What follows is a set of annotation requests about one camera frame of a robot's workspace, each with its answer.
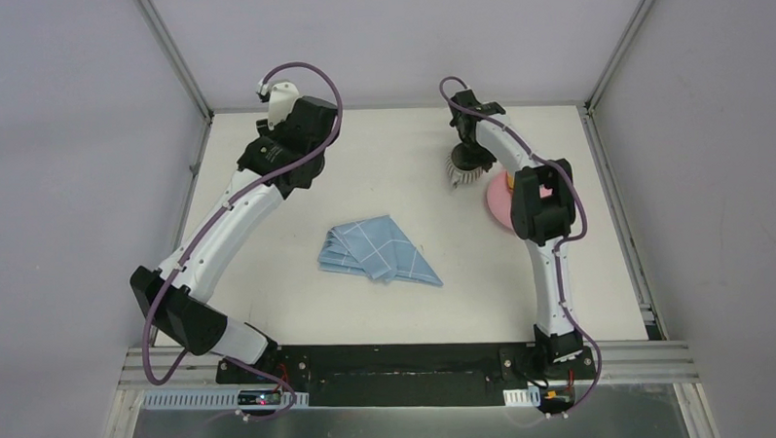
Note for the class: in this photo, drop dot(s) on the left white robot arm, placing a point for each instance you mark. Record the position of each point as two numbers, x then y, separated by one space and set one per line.
175 295

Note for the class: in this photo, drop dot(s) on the blue checked cloth napkin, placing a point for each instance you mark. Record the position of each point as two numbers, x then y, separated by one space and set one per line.
377 249

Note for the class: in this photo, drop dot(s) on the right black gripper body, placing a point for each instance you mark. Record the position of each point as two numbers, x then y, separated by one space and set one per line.
488 157

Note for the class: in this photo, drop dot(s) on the aluminium frame rail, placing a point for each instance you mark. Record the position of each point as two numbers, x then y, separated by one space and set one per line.
641 389

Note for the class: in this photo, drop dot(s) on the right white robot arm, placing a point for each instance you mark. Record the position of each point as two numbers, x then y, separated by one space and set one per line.
542 211

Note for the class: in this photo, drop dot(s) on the pink plate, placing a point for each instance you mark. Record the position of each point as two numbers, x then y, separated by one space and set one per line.
499 200

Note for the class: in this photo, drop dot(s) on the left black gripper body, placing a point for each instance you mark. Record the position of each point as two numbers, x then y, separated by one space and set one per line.
316 116

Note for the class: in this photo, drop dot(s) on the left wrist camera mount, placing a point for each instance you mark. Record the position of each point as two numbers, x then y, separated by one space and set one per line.
280 96

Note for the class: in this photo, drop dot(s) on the gold table knife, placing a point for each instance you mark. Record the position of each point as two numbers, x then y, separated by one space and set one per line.
510 182

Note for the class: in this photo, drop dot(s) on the grey ribbed mug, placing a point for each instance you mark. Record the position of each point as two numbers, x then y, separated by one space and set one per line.
461 172

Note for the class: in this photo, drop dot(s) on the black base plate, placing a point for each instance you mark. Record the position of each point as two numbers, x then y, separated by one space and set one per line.
400 376

